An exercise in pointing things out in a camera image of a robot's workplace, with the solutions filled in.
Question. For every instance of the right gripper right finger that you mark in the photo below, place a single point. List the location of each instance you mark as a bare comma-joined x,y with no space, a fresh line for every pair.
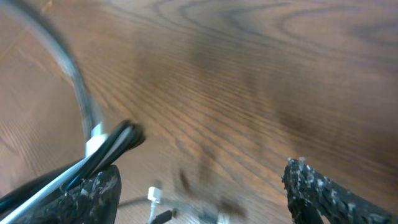
313,197

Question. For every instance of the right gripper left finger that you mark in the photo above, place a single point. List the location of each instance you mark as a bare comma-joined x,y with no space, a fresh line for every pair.
94,201

